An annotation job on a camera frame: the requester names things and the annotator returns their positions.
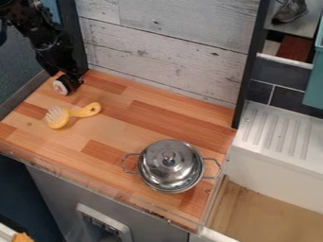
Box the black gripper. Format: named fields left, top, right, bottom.
left=34, top=33, right=86, bottom=83

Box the toy sushi roll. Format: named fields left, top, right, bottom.
left=51, top=74, right=85, bottom=96

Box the yellow toy brush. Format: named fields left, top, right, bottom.
left=43, top=101, right=103, bottom=130

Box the silver pot lid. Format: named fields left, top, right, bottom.
left=137, top=140, right=205, bottom=187

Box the silver pot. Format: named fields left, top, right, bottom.
left=119, top=139, right=224, bottom=195

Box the white toy sink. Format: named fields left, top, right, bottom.
left=223, top=100, right=323, bottom=216

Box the person's foot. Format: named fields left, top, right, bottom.
left=269, top=0, right=311, bottom=25

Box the teal bin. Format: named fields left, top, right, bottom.
left=301, top=18, right=323, bottom=111

